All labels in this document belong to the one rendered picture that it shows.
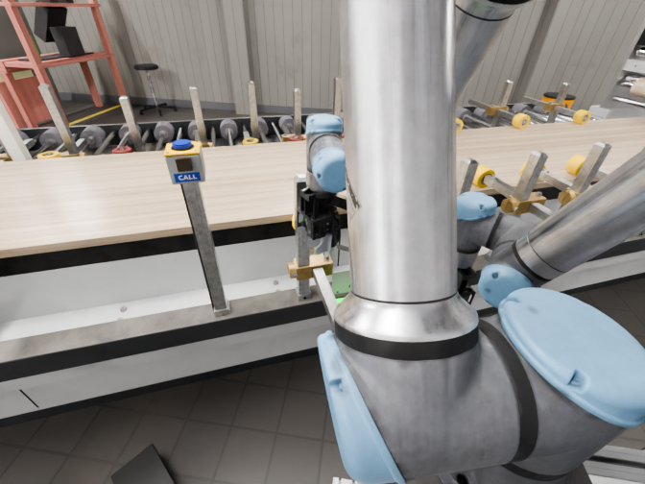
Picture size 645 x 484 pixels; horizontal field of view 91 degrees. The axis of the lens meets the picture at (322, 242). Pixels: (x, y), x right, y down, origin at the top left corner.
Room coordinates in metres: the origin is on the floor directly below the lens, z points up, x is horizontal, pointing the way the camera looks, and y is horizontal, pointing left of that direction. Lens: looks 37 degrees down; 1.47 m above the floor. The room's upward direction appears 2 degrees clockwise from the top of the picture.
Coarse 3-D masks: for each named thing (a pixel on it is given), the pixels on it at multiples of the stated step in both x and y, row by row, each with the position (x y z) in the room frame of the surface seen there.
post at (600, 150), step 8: (600, 144) 1.02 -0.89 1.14; (608, 144) 1.02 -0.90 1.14; (592, 152) 1.03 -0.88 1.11; (600, 152) 1.01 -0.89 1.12; (608, 152) 1.02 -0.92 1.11; (592, 160) 1.02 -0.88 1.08; (600, 160) 1.01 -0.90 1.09; (584, 168) 1.03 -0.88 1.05; (592, 168) 1.01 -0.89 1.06; (584, 176) 1.02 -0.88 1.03; (592, 176) 1.01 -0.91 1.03; (576, 184) 1.03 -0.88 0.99; (584, 184) 1.01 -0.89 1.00; (560, 208) 1.04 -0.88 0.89
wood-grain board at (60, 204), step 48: (288, 144) 1.59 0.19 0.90; (480, 144) 1.68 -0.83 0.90; (528, 144) 1.71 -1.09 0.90; (576, 144) 1.73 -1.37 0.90; (624, 144) 1.76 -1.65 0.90; (0, 192) 1.01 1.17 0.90; (48, 192) 1.02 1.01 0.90; (96, 192) 1.03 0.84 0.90; (144, 192) 1.04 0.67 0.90; (240, 192) 1.06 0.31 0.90; (288, 192) 1.08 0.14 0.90; (480, 192) 1.15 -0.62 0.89; (0, 240) 0.73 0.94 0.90; (48, 240) 0.73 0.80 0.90; (96, 240) 0.75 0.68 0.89
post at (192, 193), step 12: (192, 192) 0.65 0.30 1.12; (192, 204) 0.65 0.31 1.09; (204, 204) 0.68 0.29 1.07; (192, 216) 0.64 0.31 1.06; (204, 216) 0.65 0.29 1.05; (192, 228) 0.65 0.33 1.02; (204, 228) 0.65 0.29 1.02; (204, 240) 0.65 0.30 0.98; (204, 252) 0.65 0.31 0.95; (204, 264) 0.64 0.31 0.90; (216, 264) 0.65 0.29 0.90; (204, 276) 0.65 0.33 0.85; (216, 276) 0.65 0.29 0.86; (216, 288) 0.65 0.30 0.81; (216, 300) 0.64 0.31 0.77; (216, 312) 0.64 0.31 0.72; (228, 312) 0.65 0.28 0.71
